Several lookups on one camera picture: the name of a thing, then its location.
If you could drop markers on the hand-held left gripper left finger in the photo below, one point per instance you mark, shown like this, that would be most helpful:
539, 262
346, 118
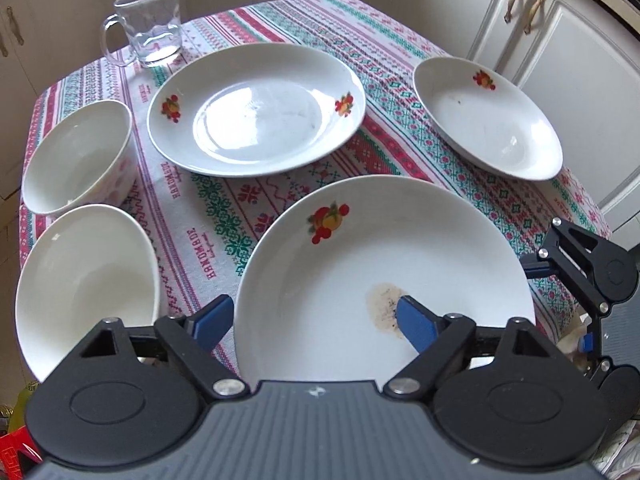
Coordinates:
216, 321

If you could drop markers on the clear glass mug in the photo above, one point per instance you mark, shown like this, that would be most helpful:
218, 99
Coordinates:
150, 20

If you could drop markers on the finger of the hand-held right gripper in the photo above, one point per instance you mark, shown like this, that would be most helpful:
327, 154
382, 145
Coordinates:
586, 344
565, 242

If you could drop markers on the plain white bowl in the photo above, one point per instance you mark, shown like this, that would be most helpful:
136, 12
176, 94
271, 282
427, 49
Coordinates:
85, 280

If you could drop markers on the small deep white plate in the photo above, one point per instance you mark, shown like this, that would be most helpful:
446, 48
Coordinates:
480, 120

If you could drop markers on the red box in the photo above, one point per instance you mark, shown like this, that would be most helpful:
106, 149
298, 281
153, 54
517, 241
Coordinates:
17, 452

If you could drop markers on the pink-patterned white bowl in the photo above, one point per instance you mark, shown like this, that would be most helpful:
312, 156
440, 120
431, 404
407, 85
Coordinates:
75, 160

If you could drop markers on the patterned embroidered tablecloth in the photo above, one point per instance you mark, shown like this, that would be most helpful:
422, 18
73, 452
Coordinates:
410, 160

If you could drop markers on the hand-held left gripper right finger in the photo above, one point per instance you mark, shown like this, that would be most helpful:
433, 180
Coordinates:
417, 322

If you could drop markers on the large deep white plate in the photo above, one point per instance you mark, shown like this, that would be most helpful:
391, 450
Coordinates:
350, 280

